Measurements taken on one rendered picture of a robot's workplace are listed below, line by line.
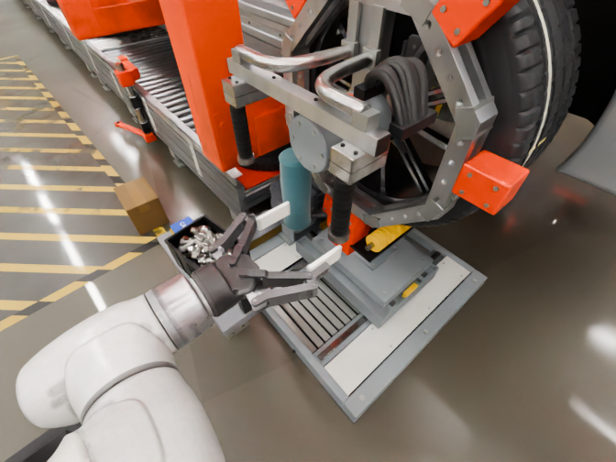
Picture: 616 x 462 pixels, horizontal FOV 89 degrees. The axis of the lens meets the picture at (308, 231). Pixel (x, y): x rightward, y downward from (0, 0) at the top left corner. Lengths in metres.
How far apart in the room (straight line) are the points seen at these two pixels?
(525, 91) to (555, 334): 1.19
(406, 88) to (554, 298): 1.41
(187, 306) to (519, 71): 0.62
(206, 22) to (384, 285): 0.99
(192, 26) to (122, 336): 0.79
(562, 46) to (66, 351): 0.87
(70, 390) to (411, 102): 0.56
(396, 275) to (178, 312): 0.95
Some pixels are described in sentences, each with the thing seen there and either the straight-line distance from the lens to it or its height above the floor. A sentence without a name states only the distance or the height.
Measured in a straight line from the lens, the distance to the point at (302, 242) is 1.41.
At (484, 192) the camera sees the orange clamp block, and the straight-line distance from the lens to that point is 0.65.
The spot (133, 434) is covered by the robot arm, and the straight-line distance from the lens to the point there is 0.36.
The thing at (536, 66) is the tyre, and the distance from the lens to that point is 0.69.
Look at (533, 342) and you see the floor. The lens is 1.60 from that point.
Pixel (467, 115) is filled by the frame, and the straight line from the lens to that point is 0.61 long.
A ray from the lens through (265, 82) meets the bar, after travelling 0.66.
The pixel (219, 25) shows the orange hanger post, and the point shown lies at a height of 0.97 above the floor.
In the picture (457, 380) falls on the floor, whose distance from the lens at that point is 1.39.
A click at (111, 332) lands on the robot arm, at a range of 0.44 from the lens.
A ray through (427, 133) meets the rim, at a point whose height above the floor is 0.84.
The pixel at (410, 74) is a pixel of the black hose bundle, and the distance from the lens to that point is 0.54.
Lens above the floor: 1.22
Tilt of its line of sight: 48 degrees down
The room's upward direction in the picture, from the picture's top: straight up
